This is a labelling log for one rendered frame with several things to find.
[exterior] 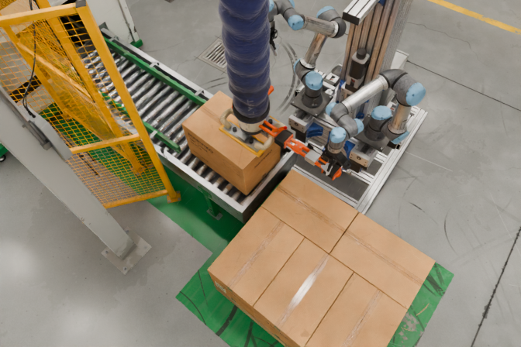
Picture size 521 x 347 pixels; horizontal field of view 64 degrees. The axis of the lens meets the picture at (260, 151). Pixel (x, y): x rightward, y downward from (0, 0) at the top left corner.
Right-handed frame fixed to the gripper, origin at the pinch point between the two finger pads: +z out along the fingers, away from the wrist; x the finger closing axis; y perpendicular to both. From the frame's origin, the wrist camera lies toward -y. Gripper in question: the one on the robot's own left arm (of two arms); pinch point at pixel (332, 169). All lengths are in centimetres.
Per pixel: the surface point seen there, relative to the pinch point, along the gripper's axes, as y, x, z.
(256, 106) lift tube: 52, 6, -22
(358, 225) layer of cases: -24, -13, 73
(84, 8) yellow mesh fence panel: 122, 45, -80
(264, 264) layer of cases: 10, 51, 74
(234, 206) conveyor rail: 53, 33, 69
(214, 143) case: 83, 17, 34
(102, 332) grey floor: 83, 157, 129
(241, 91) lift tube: 57, 11, -36
